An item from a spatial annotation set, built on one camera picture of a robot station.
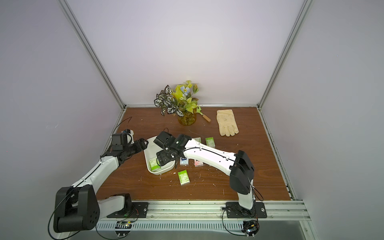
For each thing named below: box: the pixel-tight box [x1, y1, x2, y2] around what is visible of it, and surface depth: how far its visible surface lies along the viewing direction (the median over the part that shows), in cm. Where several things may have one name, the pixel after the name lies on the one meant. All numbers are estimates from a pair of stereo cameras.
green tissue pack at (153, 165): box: [149, 157, 161, 172], surface depth 87 cm
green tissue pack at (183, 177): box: [177, 169, 191, 186], surface depth 83 cm
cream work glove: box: [216, 109, 239, 137], surface depth 112 cm
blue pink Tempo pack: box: [179, 157, 189, 166], surface depth 89 cm
